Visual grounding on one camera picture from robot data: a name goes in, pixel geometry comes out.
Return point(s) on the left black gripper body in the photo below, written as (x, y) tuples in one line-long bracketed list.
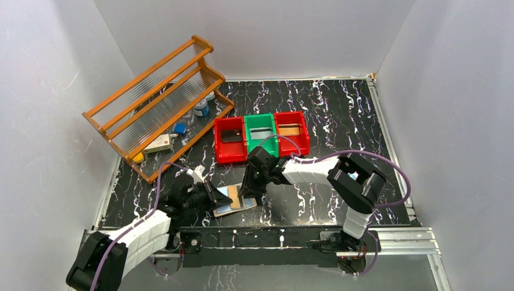
[(209, 194)]

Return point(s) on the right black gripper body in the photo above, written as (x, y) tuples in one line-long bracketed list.
[(265, 174)]

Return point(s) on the gold card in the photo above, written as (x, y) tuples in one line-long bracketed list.
[(233, 193), (289, 129)]

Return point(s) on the beige leather card holder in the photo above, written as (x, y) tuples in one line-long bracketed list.
[(226, 210)]

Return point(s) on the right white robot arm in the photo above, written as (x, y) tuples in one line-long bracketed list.
[(358, 182)]

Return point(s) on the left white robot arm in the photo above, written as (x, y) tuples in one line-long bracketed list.
[(106, 258)]

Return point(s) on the silver card in bin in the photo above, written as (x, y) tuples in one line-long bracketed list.
[(260, 132)]

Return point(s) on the gold card in bin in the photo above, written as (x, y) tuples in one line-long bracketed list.
[(289, 129)]

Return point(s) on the black card in bin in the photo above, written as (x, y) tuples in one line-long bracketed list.
[(234, 135)]

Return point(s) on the left red plastic bin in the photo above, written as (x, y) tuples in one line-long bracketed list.
[(234, 152)]

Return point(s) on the red plastic bin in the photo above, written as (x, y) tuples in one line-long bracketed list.
[(234, 152), (301, 143)]

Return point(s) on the green plastic bin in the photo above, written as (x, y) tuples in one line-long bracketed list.
[(262, 120)]

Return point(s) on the right red plastic bin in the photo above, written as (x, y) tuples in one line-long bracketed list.
[(301, 143)]

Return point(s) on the small yellow object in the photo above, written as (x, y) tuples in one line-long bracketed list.
[(139, 158)]

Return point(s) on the small white red box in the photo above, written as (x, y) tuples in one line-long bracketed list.
[(162, 142)]

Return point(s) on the small blue cube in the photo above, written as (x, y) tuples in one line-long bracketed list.
[(179, 129)]

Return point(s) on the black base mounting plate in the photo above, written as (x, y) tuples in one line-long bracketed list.
[(322, 246)]

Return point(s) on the orange wooden shelf rack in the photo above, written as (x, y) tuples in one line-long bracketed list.
[(149, 105)]

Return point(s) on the blue white round jar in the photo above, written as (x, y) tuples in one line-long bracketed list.
[(201, 109)]

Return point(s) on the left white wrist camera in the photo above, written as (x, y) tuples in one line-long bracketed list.
[(197, 174)]

